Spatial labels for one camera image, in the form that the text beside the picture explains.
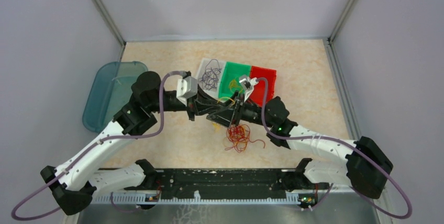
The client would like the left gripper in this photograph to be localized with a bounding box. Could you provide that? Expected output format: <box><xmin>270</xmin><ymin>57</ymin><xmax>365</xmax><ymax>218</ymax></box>
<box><xmin>149</xmin><ymin>83</ymin><xmax>226</xmax><ymax>121</ymax></box>

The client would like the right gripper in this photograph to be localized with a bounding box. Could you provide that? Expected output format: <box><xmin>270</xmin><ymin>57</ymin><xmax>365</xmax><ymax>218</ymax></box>
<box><xmin>207</xmin><ymin>90</ymin><xmax>274</xmax><ymax>128</ymax></box>

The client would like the yellow wire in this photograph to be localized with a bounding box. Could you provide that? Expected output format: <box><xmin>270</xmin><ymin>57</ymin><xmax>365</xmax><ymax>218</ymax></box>
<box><xmin>227</xmin><ymin>79</ymin><xmax>242</xmax><ymax>93</ymax></box>
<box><xmin>213</xmin><ymin>96</ymin><xmax>237</xmax><ymax>133</ymax></box>

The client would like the coloured wire bundle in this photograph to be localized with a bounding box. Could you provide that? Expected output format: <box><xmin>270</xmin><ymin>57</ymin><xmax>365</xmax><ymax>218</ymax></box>
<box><xmin>224</xmin><ymin>124</ymin><xmax>267</xmax><ymax>154</ymax></box>

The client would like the purple wire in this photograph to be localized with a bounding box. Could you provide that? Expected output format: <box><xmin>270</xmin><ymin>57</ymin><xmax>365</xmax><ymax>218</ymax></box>
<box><xmin>197</xmin><ymin>59</ymin><xmax>223</xmax><ymax>91</ymax></box>

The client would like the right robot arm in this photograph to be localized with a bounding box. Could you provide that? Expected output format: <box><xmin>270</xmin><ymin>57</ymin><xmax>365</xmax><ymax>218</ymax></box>
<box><xmin>207</xmin><ymin>96</ymin><xmax>393</xmax><ymax>199</ymax></box>

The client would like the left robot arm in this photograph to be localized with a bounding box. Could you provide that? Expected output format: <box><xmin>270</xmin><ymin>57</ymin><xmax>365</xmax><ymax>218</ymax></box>
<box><xmin>40</xmin><ymin>71</ymin><xmax>232</xmax><ymax>216</ymax></box>

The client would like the green plastic bin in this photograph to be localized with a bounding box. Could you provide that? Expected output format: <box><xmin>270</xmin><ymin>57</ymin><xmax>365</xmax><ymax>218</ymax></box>
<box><xmin>218</xmin><ymin>62</ymin><xmax>251</xmax><ymax>101</ymax></box>

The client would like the white plastic bin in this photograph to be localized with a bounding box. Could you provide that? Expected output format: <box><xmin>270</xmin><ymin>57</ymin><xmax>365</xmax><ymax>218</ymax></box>
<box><xmin>194</xmin><ymin>58</ymin><xmax>226</xmax><ymax>98</ymax></box>

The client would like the red plastic bin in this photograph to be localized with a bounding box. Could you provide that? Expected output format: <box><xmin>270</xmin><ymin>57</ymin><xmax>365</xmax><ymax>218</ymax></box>
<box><xmin>248</xmin><ymin>65</ymin><xmax>277</xmax><ymax>108</ymax></box>

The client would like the teal translucent tray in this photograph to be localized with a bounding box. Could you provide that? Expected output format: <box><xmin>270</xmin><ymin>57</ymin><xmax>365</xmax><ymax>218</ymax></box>
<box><xmin>82</xmin><ymin>61</ymin><xmax>148</xmax><ymax>133</ymax></box>

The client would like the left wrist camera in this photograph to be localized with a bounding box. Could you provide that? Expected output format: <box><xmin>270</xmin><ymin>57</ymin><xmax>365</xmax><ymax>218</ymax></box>
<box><xmin>176</xmin><ymin>76</ymin><xmax>198</xmax><ymax>102</ymax></box>

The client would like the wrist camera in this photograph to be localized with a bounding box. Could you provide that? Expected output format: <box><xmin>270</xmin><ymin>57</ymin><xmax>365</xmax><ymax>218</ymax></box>
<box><xmin>176</xmin><ymin>76</ymin><xmax>198</xmax><ymax>102</ymax></box>
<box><xmin>239</xmin><ymin>75</ymin><xmax>258</xmax><ymax>102</ymax></box>

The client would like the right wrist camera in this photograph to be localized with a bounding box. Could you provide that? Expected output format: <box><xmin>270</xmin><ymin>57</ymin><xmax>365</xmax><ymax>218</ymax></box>
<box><xmin>239</xmin><ymin>75</ymin><xmax>258</xmax><ymax>102</ymax></box>

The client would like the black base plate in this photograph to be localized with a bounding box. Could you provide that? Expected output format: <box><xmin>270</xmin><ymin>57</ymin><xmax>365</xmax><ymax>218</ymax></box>
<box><xmin>123</xmin><ymin>167</ymin><xmax>318</xmax><ymax>203</ymax></box>

